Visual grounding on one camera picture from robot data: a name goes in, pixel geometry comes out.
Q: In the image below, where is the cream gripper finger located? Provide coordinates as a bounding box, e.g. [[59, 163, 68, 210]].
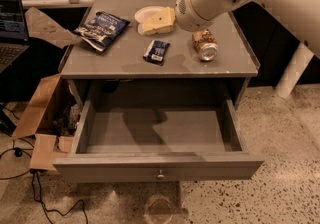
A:
[[138, 23, 157, 35]]

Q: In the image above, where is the blue rxbar blueberry wrapper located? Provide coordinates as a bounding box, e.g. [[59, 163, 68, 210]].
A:
[[143, 40, 170, 66]]

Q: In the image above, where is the grey open top drawer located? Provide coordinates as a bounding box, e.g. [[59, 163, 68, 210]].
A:
[[54, 99, 264, 183]]

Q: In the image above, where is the metal drawer knob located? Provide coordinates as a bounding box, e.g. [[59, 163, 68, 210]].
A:
[[156, 169, 165, 181]]

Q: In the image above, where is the grey cabinet table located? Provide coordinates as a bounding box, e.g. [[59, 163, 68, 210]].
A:
[[58, 0, 261, 109]]

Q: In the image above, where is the blue chip bag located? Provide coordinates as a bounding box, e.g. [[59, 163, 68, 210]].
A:
[[73, 11, 130, 52]]

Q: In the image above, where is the gold soda can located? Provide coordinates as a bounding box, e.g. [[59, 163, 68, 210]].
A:
[[192, 29, 219, 62]]

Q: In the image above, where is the open laptop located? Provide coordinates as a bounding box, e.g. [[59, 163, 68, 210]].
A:
[[0, 0, 30, 73]]

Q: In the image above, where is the brown cardboard box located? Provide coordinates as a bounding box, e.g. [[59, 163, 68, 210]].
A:
[[13, 7, 80, 171]]

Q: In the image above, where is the black floor cable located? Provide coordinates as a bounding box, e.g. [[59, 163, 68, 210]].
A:
[[0, 106, 90, 224]]

